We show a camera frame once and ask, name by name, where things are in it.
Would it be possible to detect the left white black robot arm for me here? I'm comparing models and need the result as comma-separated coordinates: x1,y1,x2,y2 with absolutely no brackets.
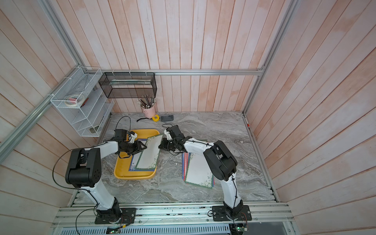
65,129,147,224

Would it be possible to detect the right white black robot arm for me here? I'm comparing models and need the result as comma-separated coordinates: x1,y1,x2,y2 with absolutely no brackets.
159,125,243,220

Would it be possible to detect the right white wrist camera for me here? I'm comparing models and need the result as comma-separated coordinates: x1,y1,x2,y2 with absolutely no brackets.
164,129,173,141

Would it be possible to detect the yellow plastic storage tray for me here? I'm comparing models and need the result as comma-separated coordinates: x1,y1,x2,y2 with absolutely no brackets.
114,129,160,180

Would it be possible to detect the yellow tape measure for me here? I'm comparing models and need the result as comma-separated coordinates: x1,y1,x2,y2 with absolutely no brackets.
152,114,160,122

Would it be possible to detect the black mesh wall basket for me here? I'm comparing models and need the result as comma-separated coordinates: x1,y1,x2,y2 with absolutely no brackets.
99,71,157,99

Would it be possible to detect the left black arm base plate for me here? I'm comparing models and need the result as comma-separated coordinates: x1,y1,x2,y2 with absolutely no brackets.
95,208,136,224

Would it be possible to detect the tape roll on shelf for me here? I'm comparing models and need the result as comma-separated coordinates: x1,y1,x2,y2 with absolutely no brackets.
64,94,88,107

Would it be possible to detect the pencils bundle in cup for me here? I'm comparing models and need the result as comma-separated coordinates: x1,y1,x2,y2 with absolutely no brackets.
138,95,156,109

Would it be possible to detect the pink pencil cup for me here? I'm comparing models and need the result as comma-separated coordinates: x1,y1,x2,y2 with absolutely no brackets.
142,106,157,118

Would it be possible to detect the white wire shelf rack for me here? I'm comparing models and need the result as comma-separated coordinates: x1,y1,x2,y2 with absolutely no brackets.
51,67,114,137

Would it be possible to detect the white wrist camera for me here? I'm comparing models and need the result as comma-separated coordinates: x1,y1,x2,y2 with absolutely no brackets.
128,131,137,144
164,129,173,141

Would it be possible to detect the blue bordered stationery paper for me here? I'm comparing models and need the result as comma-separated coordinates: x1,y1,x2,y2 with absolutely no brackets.
129,152,154,171
182,152,215,189

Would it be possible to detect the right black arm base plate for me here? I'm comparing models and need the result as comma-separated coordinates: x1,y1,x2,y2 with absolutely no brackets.
211,204,252,222

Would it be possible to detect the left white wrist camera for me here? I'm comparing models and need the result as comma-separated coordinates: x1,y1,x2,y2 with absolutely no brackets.
128,131,137,144

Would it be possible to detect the aluminium front rail frame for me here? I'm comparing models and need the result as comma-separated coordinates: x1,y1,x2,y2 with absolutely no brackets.
52,201,299,235

